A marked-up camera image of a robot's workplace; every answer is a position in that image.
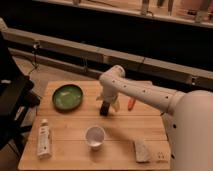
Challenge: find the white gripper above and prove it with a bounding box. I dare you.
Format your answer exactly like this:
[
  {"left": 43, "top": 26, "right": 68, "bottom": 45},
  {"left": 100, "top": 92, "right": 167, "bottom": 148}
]
[{"left": 96, "top": 89, "right": 120, "bottom": 112}]

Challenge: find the orange carrot toy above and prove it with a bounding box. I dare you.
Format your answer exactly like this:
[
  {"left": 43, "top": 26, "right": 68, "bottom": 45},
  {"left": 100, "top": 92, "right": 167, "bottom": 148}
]
[{"left": 127, "top": 98, "right": 136, "bottom": 111}]

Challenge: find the grey sponge block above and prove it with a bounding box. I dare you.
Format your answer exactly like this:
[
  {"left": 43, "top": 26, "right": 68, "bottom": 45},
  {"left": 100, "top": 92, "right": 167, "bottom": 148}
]
[{"left": 134, "top": 140, "right": 151, "bottom": 163}]

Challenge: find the black eraser block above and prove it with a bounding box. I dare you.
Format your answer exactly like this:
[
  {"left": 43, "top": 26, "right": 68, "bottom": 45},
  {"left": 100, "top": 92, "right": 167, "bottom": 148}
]
[{"left": 100, "top": 101, "right": 110, "bottom": 116}]

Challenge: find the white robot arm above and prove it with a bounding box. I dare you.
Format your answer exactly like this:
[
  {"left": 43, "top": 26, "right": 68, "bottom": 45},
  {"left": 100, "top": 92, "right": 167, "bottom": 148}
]
[{"left": 98, "top": 65, "right": 213, "bottom": 171}]

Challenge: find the black cable on floor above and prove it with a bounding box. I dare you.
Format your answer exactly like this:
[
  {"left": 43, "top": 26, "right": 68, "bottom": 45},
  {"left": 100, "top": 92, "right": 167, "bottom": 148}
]
[{"left": 26, "top": 39, "right": 43, "bottom": 78}]

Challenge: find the black equipment stand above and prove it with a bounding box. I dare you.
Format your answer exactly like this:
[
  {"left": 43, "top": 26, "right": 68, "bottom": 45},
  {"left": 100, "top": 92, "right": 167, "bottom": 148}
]
[{"left": 0, "top": 32, "right": 40, "bottom": 152}]

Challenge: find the green round bowl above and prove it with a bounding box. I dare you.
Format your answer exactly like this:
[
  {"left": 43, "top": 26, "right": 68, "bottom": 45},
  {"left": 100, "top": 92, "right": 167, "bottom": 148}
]
[{"left": 52, "top": 84, "right": 83, "bottom": 111}]

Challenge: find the white tube with cap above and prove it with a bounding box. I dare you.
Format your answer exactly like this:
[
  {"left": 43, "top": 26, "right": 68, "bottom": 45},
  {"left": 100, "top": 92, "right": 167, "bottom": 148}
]
[{"left": 37, "top": 119, "right": 51, "bottom": 159}]

